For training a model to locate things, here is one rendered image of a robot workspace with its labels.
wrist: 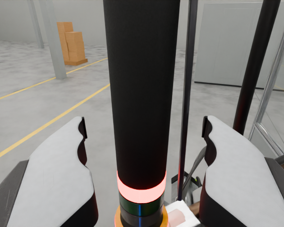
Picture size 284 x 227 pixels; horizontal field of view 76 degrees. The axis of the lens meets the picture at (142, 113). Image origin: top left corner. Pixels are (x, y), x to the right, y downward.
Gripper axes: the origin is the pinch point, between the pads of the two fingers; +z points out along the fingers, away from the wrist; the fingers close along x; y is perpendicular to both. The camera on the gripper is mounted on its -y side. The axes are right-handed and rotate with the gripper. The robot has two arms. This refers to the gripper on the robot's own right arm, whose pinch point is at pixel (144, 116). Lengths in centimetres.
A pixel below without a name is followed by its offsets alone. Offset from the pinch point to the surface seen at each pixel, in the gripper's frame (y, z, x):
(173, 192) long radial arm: 56, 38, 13
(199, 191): 50, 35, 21
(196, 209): 10.9, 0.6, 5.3
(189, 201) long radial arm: 52, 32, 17
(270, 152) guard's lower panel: 72, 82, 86
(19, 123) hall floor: 165, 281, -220
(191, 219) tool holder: 10.9, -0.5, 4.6
